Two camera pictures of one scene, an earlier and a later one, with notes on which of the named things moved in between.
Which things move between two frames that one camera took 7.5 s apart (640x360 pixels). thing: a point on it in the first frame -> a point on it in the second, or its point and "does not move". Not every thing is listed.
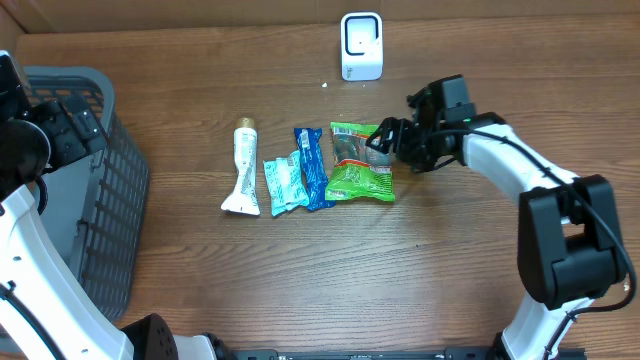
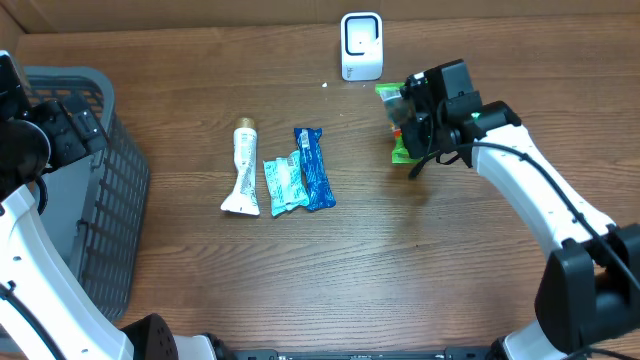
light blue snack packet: x=285 y=183 does not move
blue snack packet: x=314 y=169 does not move
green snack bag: x=358 y=170 -> x=391 y=94
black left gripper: x=58 y=117 does not move
